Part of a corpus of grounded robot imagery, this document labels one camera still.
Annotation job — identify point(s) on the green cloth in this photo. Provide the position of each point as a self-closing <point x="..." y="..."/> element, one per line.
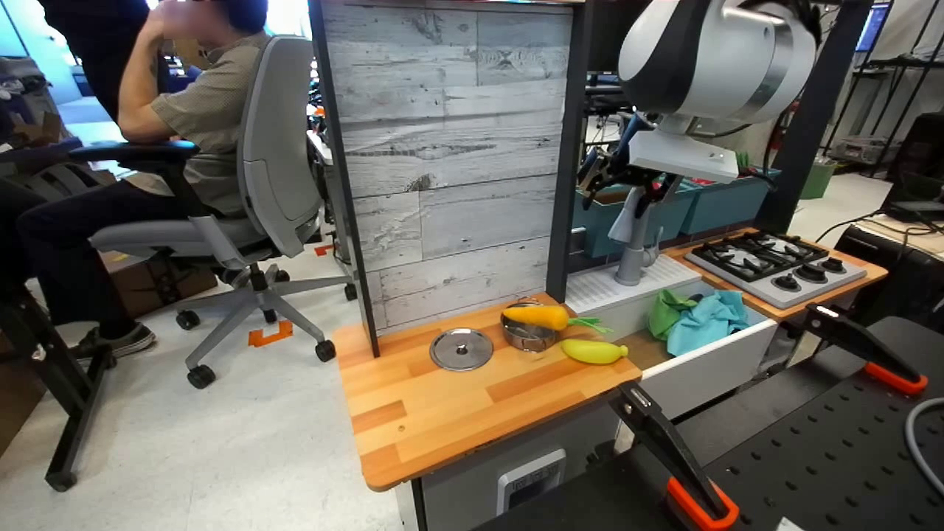
<point x="665" y="311"/>

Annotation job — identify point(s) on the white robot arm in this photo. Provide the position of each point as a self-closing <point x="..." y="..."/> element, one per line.
<point x="696" y="59"/>

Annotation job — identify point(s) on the grey office chair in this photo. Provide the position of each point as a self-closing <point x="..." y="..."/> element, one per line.
<point x="279" y="206"/>

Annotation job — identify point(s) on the small steel pot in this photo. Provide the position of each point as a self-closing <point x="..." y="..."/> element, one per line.
<point x="527" y="338"/>

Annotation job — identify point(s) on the teal cloth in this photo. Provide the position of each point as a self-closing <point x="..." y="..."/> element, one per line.
<point x="715" y="317"/>

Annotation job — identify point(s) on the seated person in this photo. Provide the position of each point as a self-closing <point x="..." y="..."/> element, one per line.
<point x="207" y="113"/>

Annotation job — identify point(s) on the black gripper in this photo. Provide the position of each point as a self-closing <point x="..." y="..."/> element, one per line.
<point x="606" y="177"/>

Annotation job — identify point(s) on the yellow banana plushie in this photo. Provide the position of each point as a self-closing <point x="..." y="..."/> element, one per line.
<point x="593" y="352"/>

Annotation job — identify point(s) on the orange carrot plushie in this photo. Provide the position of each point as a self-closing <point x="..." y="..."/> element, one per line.
<point x="553" y="317"/>

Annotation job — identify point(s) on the grey wood backsplash panel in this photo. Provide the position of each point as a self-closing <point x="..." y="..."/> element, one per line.
<point x="446" y="118"/>

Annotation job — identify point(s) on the steel pot lid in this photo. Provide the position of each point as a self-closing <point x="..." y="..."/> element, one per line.
<point x="462" y="349"/>

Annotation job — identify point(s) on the grey kitchen tap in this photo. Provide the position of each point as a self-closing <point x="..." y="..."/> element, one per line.
<point x="631" y="228"/>

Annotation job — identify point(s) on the teal planter box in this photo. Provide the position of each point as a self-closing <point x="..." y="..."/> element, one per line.
<point x="730" y="205"/>
<point x="593" y="218"/>

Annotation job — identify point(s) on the black toy stove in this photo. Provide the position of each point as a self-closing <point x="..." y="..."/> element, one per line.
<point x="776" y="270"/>

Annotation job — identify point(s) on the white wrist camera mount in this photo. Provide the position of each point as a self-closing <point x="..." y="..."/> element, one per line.
<point x="683" y="155"/>

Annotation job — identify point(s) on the white toy sink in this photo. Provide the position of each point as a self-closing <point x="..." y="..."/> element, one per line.
<point x="686" y="382"/>

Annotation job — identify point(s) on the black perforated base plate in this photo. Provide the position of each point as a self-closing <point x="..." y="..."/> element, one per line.
<point x="810" y="448"/>

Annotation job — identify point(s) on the wooden countertop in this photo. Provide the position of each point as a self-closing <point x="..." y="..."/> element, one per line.
<point x="415" y="416"/>

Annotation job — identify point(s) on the black orange clamp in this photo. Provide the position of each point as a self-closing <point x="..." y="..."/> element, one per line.
<point x="695" y="500"/>
<point x="881" y="361"/>

